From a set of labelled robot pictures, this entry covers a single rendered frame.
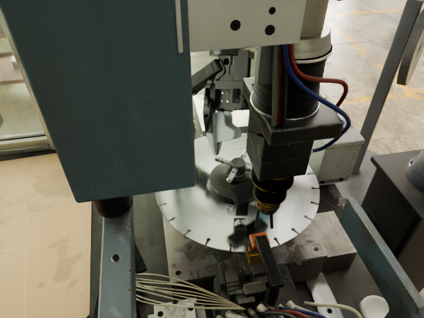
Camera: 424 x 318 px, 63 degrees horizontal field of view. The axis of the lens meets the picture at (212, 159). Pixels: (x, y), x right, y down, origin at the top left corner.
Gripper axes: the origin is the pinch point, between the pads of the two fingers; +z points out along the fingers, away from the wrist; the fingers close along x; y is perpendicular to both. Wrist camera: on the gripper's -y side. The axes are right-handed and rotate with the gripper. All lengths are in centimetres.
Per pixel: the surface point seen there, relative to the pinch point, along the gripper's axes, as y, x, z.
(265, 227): 14.5, -7.7, 11.9
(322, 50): 25.1, -31.0, -15.2
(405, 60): 38, 103, -29
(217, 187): 3.7, -4.9, 6.7
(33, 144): -65, 7, 6
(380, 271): 33.6, -8.6, 14.9
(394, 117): 41, 223, -3
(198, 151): -5.0, 2.9, 1.4
